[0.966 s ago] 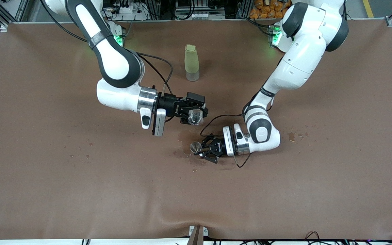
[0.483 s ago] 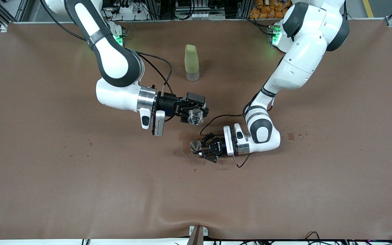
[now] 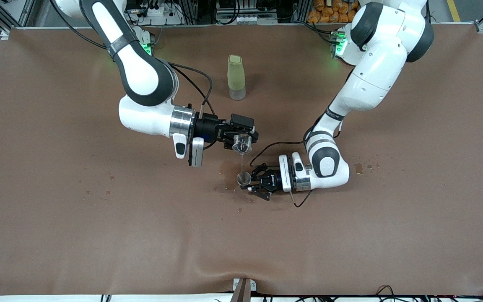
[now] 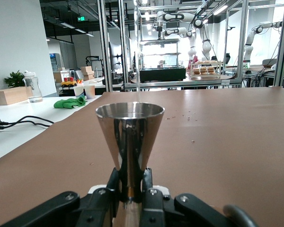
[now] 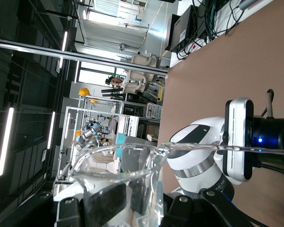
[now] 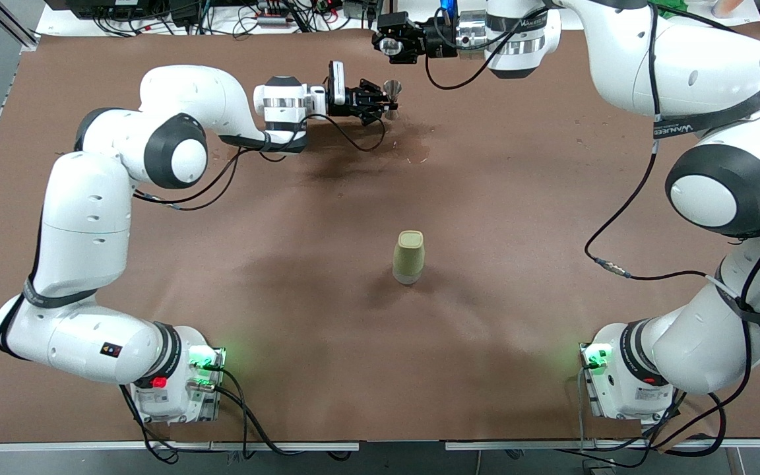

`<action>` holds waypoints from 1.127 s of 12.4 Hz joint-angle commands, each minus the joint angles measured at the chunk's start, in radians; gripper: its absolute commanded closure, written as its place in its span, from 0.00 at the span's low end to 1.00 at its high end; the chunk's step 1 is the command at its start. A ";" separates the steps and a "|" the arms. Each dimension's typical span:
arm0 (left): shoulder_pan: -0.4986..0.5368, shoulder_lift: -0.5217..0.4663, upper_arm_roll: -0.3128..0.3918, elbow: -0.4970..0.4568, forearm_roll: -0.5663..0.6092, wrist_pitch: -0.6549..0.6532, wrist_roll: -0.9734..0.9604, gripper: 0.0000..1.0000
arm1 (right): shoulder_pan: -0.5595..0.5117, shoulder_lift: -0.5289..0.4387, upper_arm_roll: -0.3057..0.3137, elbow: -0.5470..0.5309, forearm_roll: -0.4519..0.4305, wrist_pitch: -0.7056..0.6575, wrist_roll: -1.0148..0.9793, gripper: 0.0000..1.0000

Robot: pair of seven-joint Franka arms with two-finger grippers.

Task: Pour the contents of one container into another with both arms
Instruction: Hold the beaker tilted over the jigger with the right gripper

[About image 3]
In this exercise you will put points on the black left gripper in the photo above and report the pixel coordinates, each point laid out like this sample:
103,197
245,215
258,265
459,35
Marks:
271,180

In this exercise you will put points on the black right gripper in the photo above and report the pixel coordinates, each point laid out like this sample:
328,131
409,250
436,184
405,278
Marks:
207,127

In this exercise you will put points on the clear glass cup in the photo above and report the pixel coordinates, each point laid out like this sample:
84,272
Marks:
242,144

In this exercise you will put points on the steel double cone jigger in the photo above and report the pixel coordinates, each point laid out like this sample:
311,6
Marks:
243,179

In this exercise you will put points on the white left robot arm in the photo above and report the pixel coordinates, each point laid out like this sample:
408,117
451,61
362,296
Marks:
371,71

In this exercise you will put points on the green bottle with clear base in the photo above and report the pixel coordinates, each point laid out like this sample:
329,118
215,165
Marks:
236,75

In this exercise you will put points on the brown table mat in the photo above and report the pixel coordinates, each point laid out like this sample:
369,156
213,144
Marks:
350,235

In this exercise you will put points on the black equipment rack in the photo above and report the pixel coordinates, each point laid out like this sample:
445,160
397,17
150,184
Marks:
245,10

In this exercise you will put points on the white power strip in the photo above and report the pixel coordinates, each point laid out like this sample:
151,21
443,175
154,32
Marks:
157,12

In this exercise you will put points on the orange snack pile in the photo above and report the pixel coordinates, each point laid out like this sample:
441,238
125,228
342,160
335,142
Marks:
325,14

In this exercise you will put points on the metal bracket with brown post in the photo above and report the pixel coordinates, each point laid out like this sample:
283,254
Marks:
243,291

